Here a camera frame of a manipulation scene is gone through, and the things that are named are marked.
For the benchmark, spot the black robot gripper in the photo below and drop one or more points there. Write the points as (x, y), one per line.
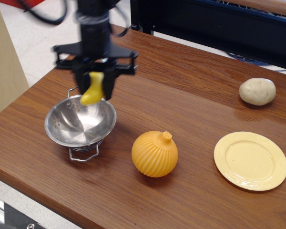
(96, 52)

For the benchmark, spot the yellow toy banana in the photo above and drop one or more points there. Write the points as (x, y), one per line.
(95, 91)

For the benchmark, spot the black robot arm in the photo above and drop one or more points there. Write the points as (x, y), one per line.
(94, 11)

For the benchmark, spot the small metal colander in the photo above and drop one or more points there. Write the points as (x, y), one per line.
(80, 128)

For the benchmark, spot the light wooden panel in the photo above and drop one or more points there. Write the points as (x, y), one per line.
(13, 82)

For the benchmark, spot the orange plastic toy onion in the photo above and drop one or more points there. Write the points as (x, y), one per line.
(155, 153)

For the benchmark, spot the red box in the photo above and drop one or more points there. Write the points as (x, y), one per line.
(26, 5)

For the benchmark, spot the beige toy potato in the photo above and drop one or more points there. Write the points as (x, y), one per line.
(257, 91)

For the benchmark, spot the black base with screw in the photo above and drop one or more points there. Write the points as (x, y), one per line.
(11, 218)

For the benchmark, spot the pale yellow plate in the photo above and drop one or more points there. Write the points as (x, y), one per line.
(250, 161)

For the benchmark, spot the black metal frame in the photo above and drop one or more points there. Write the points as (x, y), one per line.
(221, 24)

